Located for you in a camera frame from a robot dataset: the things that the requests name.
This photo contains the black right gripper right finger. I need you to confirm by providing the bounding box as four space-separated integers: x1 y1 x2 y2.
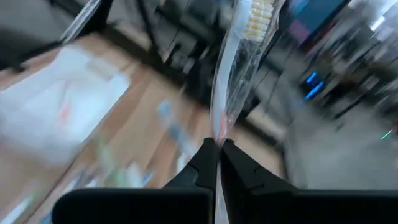
221 139 398 224

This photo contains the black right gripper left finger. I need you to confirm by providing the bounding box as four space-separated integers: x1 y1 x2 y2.
52 138 219 224

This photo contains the white plastic bin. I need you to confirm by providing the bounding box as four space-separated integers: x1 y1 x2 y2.
0 45 131 166

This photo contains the orange white toothbrush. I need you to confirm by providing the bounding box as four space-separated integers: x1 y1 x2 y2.
209 0 285 224

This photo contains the green white wrapped toothbrush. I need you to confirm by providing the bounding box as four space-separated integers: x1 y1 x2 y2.
93 136 128 190

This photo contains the blue wrapped toothbrush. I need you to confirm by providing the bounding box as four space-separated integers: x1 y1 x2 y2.
157 98 193 156

